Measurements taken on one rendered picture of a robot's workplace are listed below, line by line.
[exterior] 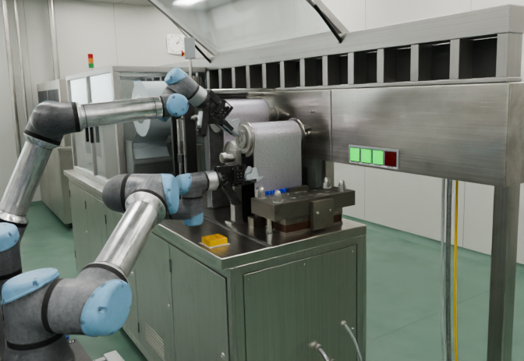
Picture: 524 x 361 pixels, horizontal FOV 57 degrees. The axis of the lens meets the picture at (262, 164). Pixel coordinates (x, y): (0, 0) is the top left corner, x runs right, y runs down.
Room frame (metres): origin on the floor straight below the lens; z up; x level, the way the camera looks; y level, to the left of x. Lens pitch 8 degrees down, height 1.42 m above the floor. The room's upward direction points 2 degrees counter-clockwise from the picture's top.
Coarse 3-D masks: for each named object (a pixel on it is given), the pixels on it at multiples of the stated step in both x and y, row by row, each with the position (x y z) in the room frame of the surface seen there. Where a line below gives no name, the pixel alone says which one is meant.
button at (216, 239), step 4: (204, 236) 1.67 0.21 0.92; (208, 236) 1.67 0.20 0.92; (212, 236) 1.67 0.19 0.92; (216, 236) 1.67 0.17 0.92; (220, 236) 1.67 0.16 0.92; (224, 236) 1.67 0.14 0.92; (204, 240) 1.65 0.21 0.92; (208, 240) 1.63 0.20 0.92; (212, 240) 1.63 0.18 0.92; (216, 240) 1.63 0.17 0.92; (220, 240) 1.64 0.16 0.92; (224, 240) 1.65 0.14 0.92; (208, 244) 1.63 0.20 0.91; (212, 244) 1.62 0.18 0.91; (216, 244) 1.63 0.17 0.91; (220, 244) 1.64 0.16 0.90
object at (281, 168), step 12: (264, 156) 1.91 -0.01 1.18; (276, 156) 1.94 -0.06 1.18; (288, 156) 1.97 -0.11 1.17; (300, 156) 2.00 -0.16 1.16; (264, 168) 1.90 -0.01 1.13; (276, 168) 1.94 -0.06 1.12; (288, 168) 1.97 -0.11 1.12; (300, 168) 2.00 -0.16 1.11; (264, 180) 1.90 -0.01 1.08; (276, 180) 1.93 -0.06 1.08; (288, 180) 1.97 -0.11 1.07; (300, 180) 2.00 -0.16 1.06
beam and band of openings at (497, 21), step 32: (352, 32) 1.87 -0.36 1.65; (384, 32) 1.74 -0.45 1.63; (416, 32) 1.62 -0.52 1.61; (448, 32) 1.52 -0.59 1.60; (480, 32) 1.43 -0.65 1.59; (512, 32) 1.37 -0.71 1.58; (192, 64) 3.08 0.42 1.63; (224, 64) 2.73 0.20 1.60; (256, 64) 2.45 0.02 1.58; (288, 64) 2.27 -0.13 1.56; (320, 64) 2.15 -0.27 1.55; (352, 64) 1.88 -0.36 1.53; (384, 64) 1.75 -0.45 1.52; (416, 64) 1.63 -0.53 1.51; (448, 64) 1.60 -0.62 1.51; (480, 64) 1.51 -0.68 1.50; (512, 64) 1.38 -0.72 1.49
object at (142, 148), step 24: (120, 72) 2.64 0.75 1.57; (144, 72) 2.72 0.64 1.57; (168, 72) 2.79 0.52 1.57; (72, 96) 3.53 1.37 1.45; (96, 96) 2.97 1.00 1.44; (120, 96) 3.80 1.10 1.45; (144, 96) 2.71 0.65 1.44; (144, 120) 2.71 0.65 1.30; (168, 120) 2.79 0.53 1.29; (96, 144) 3.04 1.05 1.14; (144, 144) 2.70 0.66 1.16; (168, 144) 2.78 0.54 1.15; (96, 168) 3.08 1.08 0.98; (144, 168) 2.70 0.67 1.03; (168, 168) 2.78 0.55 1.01
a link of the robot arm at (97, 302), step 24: (120, 192) 1.33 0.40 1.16; (144, 192) 1.28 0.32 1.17; (168, 192) 1.30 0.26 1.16; (144, 216) 1.22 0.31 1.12; (120, 240) 1.12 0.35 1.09; (144, 240) 1.18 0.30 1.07; (96, 264) 1.02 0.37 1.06; (120, 264) 1.06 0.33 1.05; (72, 288) 0.96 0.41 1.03; (96, 288) 0.95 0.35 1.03; (120, 288) 0.98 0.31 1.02; (48, 312) 0.94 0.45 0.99; (72, 312) 0.93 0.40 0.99; (96, 312) 0.92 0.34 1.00; (120, 312) 0.98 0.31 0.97; (96, 336) 0.96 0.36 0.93
